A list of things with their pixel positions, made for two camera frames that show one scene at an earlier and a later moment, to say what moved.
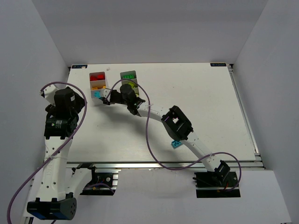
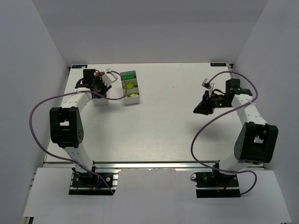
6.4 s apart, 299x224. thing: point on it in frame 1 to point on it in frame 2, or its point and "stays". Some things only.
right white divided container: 130,75 stays
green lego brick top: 128,76 stays
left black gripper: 79,102 to 99,86
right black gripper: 106,100 to 208,104
